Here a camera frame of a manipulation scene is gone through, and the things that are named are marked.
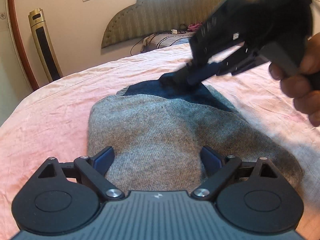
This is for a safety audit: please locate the green striped padded headboard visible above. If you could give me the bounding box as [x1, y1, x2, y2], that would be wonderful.
[101, 0, 224, 48]

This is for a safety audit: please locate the brown wooden door frame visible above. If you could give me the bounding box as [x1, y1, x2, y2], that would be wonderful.
[8, 0, 39, 92]

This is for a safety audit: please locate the striped grey pillow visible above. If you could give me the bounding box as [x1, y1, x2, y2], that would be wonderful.
[140, 32, 195, 53]

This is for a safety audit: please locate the pile of colourful clothes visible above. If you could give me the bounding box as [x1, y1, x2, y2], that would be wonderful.
[188, 22, 203, 32]

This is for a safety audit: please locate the black cable on bed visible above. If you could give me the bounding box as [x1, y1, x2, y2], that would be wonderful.
[130, 23, 193, 55]

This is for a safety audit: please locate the glass sliding wardrobe door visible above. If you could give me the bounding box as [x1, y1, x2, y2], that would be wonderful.
[1, 0, 34, 124]

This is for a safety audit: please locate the person's right hand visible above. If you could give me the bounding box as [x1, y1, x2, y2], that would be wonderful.
[269, 34, 319, 127]

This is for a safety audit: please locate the grey and navy knit sweater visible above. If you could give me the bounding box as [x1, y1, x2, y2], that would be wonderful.
[87, 86, 303, 191]

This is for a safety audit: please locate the pink bed sheet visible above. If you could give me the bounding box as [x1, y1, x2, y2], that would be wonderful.
[1, 44, 319, 239]

